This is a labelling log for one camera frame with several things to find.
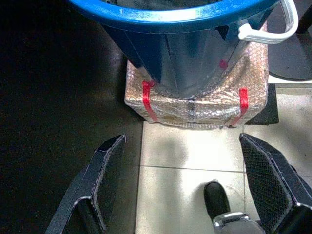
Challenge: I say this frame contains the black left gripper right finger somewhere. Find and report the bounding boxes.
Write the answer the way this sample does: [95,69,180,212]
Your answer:
[239,133,312,234]

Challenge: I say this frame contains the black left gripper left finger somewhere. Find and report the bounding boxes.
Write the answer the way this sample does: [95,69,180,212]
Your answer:
[45,134,127,234]

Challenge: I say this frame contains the bubble-wrapped box with red tape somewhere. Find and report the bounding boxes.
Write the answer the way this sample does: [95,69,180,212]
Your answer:
[124,20,270,129]

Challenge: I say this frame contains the white bucket handle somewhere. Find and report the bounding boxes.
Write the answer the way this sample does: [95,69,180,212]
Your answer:
[237,0,299,45]

